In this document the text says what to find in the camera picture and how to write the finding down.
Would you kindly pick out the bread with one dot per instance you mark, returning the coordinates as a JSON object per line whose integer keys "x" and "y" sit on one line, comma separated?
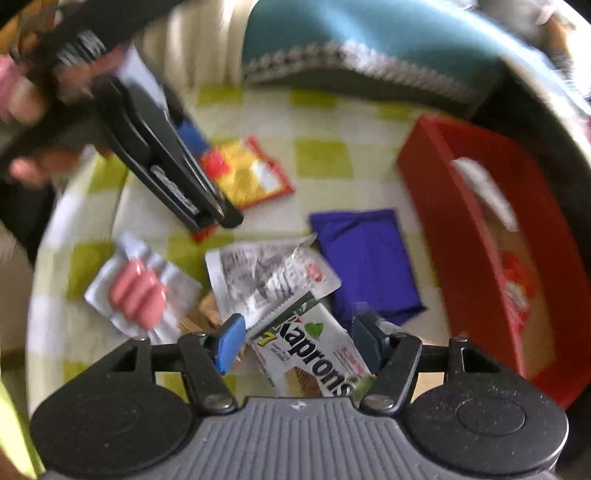
{"x": 203, "y": 314}

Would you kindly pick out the blue snack packet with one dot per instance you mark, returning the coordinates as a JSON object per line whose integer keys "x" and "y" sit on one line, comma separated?
{"x": 191, "y": 136}

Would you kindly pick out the cream ribbed cloth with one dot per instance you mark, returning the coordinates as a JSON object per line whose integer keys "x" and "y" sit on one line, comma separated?
{"x": 194, "y": 41}

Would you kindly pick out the yellow white checkered cloth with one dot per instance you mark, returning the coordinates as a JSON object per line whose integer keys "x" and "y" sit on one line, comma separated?
{"x": 323, "y": 138}

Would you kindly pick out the white packet with red label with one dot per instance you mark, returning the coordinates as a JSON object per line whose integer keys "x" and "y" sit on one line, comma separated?
{"x": 480, "y": 189}

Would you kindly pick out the white and green wafer packet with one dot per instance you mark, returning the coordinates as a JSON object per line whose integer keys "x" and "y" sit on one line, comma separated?
{"x": 314, "y": 353}

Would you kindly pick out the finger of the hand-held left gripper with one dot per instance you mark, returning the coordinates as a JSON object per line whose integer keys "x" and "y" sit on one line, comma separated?
{"x": 194, "y": 180}
{"x": 161, "y": 184}

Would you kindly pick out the person's left hand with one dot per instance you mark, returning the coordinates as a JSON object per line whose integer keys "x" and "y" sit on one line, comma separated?
{"x": 18, "y": 99}

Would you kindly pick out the red storage box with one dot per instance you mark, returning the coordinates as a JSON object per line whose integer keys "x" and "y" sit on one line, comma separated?
{"x": 429, "y": 184}

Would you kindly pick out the purple snack packet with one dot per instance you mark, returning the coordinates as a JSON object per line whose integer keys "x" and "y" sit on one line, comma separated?
{"x": 364, "y": 258}

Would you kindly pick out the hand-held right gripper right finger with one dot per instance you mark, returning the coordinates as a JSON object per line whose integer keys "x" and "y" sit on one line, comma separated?
{"x": 365, "y": 338}

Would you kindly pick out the white grey printed snack packet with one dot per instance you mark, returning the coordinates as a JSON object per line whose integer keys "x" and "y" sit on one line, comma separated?
{"x": 258, "y": 277}

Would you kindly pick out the yellow and red snack packet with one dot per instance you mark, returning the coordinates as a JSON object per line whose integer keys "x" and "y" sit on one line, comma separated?
{"x": 244, "y": 177}

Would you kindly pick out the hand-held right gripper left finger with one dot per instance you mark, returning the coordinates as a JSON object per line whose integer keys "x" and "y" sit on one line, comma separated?
{"x": 231, "y": 344}

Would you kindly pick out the clear pack of pink sausages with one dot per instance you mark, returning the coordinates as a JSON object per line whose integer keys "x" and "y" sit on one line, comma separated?
{"x": 138, "y": 290}

